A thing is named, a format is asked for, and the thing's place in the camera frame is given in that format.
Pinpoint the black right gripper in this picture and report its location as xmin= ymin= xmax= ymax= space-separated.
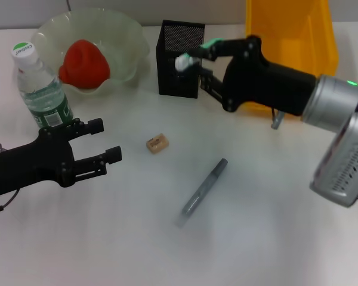
xmin=186 ymin=35 xmax=317 ymax=117

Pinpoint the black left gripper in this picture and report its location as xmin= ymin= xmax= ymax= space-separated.
xmin=0 ymin=117 xmax=123 ymax=198

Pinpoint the green utility knife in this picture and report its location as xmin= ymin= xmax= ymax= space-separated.
xmin=174 ymin=37 xmax=224 ymax=73

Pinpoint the clear water bottle green label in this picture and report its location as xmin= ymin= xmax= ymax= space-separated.
xmin=11 ymin=41 xmax=76 ymax=129

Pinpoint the tan eraser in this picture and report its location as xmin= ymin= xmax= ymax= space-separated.
xmin=145 ymin=133 xmax=170 ymax=155

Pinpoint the red-orange fruit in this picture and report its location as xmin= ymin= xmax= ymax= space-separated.
xmin=57 ymin=39 xmax=111 ymax=90

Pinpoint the grey marker pen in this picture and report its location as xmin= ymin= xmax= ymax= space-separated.
xmin=174 ymin=157 xmax=228 ymax=229

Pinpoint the black mesh pen holder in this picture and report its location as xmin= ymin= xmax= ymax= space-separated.
xmin=155 ymin=20 xmax=206 ymax=99

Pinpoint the pale green glass fruit plate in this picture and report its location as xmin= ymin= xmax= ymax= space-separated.
xmin=29 ymin=7 xmax=152 ymax=97

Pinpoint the yellow plastic bin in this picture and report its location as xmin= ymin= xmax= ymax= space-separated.
xmin=240 ymin=0 xmax=338 ymax=117

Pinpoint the right gripper silver connector cable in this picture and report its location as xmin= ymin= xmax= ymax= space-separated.
xmin=270 ymin=107 xmax=285 ymax=130

